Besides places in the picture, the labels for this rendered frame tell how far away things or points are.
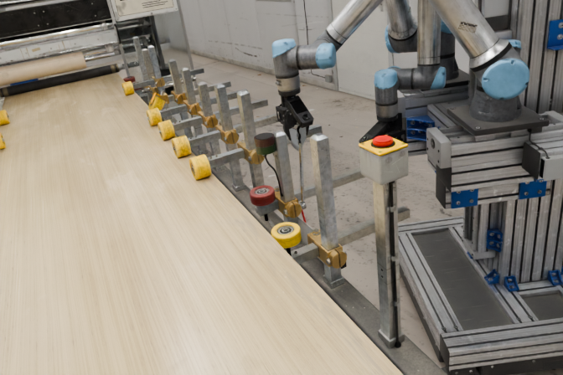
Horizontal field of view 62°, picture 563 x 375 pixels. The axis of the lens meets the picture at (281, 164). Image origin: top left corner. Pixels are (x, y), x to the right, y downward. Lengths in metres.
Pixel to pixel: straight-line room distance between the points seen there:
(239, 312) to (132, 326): 0.23
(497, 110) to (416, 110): 0.52
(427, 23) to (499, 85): 0.39
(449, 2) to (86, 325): 1.18
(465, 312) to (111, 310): 1.38
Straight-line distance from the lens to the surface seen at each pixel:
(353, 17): 1.51
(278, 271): 1.14
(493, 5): 1.77
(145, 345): 1.06
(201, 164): 1.63
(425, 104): 2.00
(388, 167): 0.93
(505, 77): 1.38
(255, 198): 1.47
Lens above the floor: 1.59
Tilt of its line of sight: 24 degrees down
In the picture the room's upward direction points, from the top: 8 degrees counter-clockwise
